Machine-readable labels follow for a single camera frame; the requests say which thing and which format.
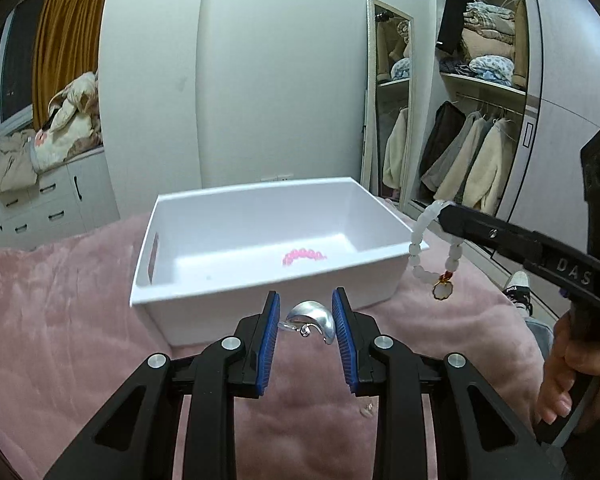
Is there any small clear earring back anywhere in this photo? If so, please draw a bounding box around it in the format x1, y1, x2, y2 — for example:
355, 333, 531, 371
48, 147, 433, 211
358, 396, 378, 419

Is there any silver curved earring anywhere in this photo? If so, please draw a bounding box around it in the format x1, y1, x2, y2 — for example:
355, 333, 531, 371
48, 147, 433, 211
278, 300, 336, 344

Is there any pink fluffy blanket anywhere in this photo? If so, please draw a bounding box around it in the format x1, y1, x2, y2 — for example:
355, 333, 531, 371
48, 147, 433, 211
0, 216, 543, 479

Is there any white bead bracelet gold charm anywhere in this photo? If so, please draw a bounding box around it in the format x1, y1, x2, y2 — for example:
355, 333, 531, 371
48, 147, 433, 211
407, 199, 466, 302

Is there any open wardrobe with clothes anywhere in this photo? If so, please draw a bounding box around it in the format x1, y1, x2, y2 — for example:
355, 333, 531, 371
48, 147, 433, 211
430, 0, 600, 249

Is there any pink bead bracelet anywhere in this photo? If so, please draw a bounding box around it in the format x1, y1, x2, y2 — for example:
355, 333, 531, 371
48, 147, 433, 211
281, 247, 328, 268

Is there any pile of beige clothes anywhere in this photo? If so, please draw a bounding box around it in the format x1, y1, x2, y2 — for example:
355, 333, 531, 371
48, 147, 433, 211
0, 72, 102, 194

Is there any window with white frame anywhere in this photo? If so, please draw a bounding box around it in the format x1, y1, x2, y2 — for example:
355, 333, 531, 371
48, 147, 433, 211
0, 0, 44, 136

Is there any black white sneaker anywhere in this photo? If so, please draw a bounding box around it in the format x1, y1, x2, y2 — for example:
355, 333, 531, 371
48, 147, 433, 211
502, 270, 533, 318

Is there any mustard yellow curtain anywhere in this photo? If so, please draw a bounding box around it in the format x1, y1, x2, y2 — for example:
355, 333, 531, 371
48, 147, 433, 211
32, 0, 105, 129

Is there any person's right hand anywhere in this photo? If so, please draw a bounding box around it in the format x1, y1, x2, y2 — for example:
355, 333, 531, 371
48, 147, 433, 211
535, 313, 600, 431

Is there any white plastic storage bin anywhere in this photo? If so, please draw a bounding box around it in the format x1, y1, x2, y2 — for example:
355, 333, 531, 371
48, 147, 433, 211
130, 178, 412, 347

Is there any standing mirror white frame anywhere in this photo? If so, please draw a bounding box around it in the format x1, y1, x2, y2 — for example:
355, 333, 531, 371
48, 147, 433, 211
360, 0, 412, 202

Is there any white drawer cabinet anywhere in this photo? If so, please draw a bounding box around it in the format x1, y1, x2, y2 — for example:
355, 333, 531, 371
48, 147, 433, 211
0, 148, 120, 250

